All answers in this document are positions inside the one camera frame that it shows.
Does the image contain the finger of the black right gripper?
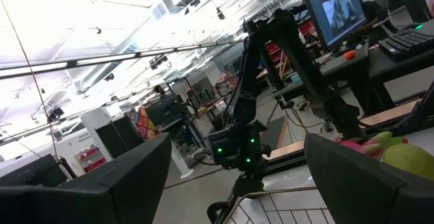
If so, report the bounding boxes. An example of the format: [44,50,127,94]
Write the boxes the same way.
[206,191,243,224]

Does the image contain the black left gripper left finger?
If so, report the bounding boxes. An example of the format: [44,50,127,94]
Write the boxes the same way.
[0,132,173,224]

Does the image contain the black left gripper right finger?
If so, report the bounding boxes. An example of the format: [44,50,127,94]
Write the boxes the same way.
[304,132,434,224]

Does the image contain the pink dragon fruit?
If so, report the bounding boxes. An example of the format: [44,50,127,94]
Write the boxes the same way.
[334,131,408,160]

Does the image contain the green pear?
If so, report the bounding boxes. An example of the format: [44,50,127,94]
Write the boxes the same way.
[381,143,434,181]

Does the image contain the shelf with red bins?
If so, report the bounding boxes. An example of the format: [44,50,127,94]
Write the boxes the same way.
[76,145,108,172]

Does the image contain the black hazard-striped floor mat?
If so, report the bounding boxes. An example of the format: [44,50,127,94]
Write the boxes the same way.
[259,115,289,150]

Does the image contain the black cabinet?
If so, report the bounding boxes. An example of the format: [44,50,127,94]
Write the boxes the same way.
[94,115,145,161]

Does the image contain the colourful patterned banner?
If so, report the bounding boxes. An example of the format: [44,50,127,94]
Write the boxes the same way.
[130,107,159,141]

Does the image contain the black ceiling spotlight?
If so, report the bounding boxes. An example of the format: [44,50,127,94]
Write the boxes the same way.
[47,107,65,122]

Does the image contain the person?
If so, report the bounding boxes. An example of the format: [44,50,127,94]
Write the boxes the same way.
[152,83,172,99]
[352,0,391,47]

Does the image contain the black desk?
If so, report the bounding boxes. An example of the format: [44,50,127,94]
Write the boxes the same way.
[271,20,434,116]

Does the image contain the black keyboard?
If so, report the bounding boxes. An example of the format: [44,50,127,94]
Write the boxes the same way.
[377,26,434,64]

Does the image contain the lit computer monitor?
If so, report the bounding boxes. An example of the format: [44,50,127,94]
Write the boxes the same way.
[296,0,369,52]

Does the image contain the wire basket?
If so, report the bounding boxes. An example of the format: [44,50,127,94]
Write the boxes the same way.
[220,185,336,224]

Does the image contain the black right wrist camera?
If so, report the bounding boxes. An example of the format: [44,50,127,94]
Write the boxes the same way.
[207,122,272,170]

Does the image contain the black overhead camera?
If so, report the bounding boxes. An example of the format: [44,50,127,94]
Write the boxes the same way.
[149,54,169,70]

